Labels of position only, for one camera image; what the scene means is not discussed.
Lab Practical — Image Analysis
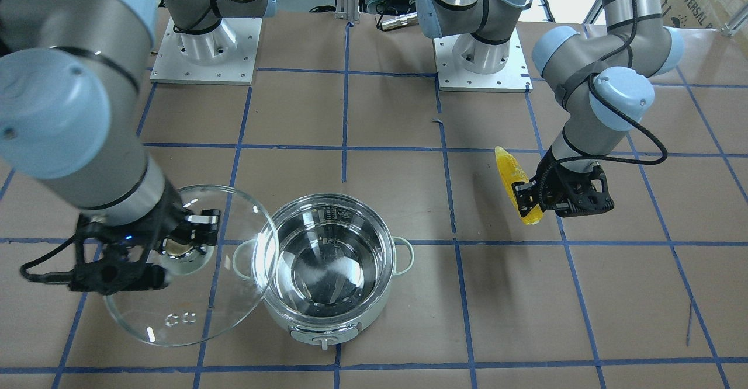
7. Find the yellow corn cob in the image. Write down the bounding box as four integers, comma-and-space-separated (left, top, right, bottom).
494, 146, 544, 225

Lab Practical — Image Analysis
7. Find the brown paper table mat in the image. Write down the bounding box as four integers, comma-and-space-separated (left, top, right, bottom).
0, 9, 748, 389

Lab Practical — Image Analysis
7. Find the white cooking pot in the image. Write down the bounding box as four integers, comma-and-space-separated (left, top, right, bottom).
262, 193, 415, 349

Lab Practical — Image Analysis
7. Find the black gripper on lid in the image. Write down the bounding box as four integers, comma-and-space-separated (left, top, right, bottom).
69, 191, 222, 295

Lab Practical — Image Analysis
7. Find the black gripper holding corn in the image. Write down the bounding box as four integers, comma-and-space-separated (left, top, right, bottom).
512, 151, 615, 219

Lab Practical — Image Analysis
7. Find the silver cable connector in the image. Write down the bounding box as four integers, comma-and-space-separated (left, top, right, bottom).
378, 13, 418, 32

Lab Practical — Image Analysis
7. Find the glass pot lid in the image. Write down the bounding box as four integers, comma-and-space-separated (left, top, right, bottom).
104, 185, 279, 347

